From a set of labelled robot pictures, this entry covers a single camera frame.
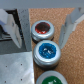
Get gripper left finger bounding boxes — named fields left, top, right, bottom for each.
left=0, top=8, right=24, bottom=49

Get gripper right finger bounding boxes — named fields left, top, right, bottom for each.
left=58, top=8, right=84, bottom=50

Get blue button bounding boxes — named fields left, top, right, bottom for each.
left=33, top=39, right=62, bottom=69

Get wooden drawer box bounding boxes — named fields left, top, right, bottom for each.
left=27, top=7, right=84, bottom=84

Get green button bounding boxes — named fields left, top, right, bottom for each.
left=35, top=70, right=69, bottom=84

